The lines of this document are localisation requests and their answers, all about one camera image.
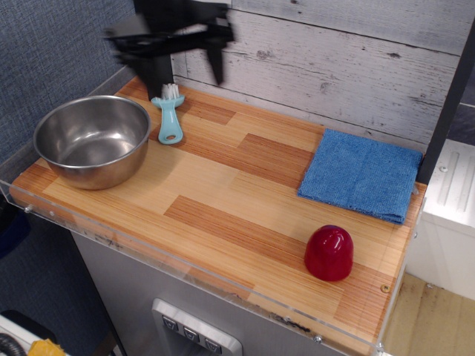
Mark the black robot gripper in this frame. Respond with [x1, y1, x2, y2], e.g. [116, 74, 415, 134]
[105, 1, 234, 93]

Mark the blue towel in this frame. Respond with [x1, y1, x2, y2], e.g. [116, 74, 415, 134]
[298, 129, 422, 225]

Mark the clear acrylic counter guard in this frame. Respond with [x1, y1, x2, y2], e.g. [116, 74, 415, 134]
[1, 136, 425, 355]

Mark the light blue scrub brush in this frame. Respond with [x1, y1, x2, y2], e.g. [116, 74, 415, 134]
[151, 83, 185, 145]

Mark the stainless steel bowl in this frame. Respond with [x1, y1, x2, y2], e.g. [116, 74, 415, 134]
[33, 96, 151, 190]

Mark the red upturned plastic cup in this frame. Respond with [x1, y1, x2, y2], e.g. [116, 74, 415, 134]
[304, 225, 354, 282]

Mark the grey cabinet with dispenser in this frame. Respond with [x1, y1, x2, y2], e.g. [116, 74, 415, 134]
[73, 234, 338, 355]

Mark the yellow object at corner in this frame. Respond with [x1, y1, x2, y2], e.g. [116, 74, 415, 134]
[27, 339, 66, 356]

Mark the white ribbed box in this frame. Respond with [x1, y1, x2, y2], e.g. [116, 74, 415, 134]
[406, 139, 474, 299]

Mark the dark left vertical post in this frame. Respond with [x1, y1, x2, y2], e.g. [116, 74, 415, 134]
[133, 0, 175, 102]

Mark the dark vertical post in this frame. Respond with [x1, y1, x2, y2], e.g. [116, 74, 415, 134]
[133, 0, 175, 102]
[416, 23, 474, 185]

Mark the dark right vertical post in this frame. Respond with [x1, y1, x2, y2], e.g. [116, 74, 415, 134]
[416, 23, 474, 185]

